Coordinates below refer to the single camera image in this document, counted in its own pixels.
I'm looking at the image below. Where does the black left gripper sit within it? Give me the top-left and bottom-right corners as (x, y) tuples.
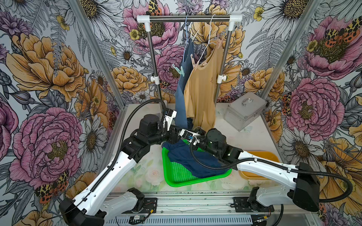
(148, 124), (185, 146)

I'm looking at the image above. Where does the dark blue t-shirt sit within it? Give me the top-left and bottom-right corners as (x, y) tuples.
(162, 140), (228, 179)

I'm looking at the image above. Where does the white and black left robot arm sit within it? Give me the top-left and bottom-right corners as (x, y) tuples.
(59, 98), (180, 226)

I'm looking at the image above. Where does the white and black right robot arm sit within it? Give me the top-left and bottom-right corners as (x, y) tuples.
(181, 129), (353, 212)

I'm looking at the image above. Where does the blue hanger of light shirt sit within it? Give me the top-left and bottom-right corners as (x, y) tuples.
(183, 14), (189, 62)

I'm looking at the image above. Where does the light blue t-shirt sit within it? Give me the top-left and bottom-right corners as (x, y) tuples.
(174, 38), (194, 129)

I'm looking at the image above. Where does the green perforated plastic basket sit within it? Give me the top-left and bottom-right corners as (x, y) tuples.
(162, 140), (232, 187)

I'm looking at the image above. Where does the silver metal case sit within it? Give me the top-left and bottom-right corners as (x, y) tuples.
(224, 92), (267, 131)

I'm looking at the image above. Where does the tan tank top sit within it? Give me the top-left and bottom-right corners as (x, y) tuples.
(184, 45), (223, 132)

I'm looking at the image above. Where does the teal plastic clothespin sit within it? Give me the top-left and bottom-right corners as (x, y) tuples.
(172, 64), (185, 77)

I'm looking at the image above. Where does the yellow plastic tray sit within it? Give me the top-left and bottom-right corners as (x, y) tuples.
(239, 150), (281, 180)

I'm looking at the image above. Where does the metal clothes rack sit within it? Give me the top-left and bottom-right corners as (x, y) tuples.
(136, 14), (243, 119)

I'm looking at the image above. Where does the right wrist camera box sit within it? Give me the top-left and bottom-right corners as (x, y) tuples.
(179, 129), (201, 142)

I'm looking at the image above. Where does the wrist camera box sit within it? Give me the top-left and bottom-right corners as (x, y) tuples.
(163, 108), (177, 131)
(179, 129), (201, 142)

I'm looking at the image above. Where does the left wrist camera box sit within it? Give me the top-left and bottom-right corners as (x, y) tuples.
(163, 108), (177, 131)

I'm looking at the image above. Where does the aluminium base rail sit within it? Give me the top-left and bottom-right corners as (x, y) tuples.
(96, 192), (314, 226)

